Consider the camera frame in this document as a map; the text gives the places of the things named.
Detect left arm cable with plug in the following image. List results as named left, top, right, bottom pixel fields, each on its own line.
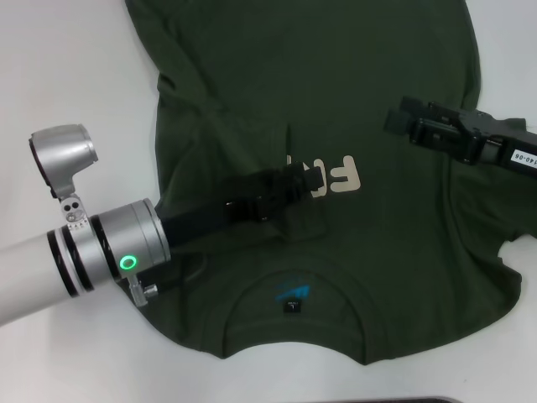
left=128, top=254, right=207, bottom=308

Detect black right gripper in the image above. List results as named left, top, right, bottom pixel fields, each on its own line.
left=383, top=95, right=537, bottom=181

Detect dark green printed t-shirt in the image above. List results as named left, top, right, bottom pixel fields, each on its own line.
left=124, top=0, right=537, bottom=365

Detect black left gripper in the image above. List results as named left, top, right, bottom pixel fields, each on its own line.
left=156, top=160, right=327, bottom=254

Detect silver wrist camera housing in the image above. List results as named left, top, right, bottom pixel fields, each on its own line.
left=28, top=123, right=101, bottom=231

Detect dark rounded robot base edge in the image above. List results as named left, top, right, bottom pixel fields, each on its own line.
left=347, top=396, right=463, bottom=403

